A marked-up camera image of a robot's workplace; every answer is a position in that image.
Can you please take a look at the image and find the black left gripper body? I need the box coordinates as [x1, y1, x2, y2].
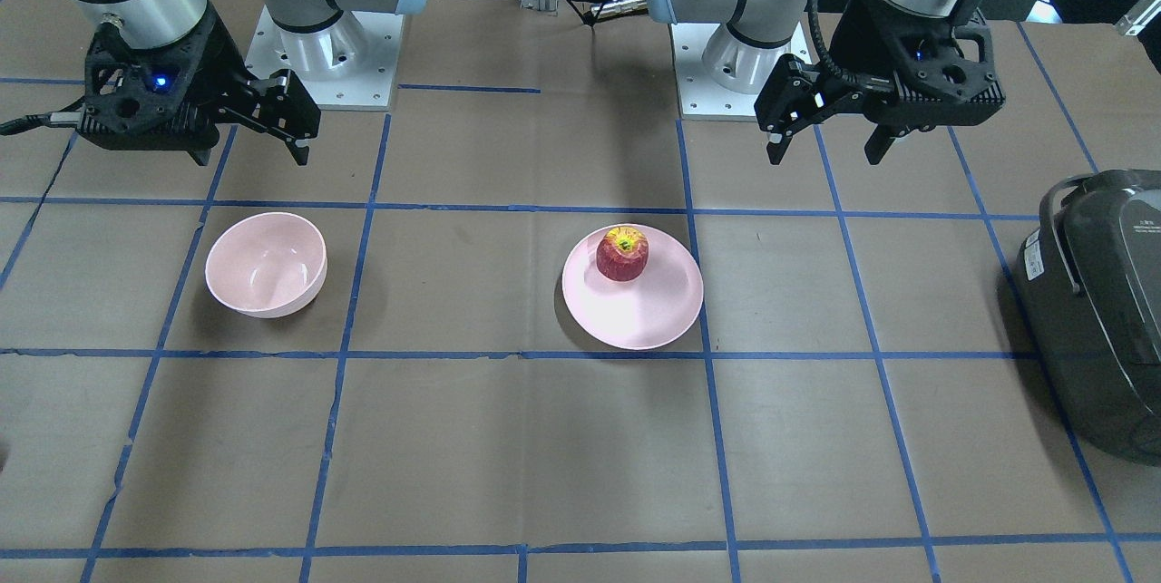
[829, 0, 1005, 129]

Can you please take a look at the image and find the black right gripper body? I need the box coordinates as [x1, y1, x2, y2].
[75, 5, 272, 166]

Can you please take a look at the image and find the red yellow apple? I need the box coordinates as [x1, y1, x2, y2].
[594, 225, 649, 283]

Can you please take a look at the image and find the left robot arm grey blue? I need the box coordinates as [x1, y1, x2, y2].
[648, 0, 1005, 165]

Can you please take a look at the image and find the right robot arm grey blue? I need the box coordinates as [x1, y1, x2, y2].
[3, 0, 427, 166]

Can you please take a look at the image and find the pink bowl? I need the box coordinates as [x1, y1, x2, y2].
[204, 213, 329, 319]

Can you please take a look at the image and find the pink plate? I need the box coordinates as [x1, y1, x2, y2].
[561, 223, 704, 350]

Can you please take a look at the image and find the dark grey rice cooker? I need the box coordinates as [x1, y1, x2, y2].
[1016, 170, 1160, 467]

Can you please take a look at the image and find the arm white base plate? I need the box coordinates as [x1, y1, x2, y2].
[670, 23, 814, 121]
[246, 9, 405, 111]

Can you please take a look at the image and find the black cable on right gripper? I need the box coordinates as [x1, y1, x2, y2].
[0, 111, 87, 136]

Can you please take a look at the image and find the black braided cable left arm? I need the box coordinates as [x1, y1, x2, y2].
[805, 0, 858, 87]

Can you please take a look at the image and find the silver cable connector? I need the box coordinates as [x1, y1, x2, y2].
[581, 0, 649, 26]

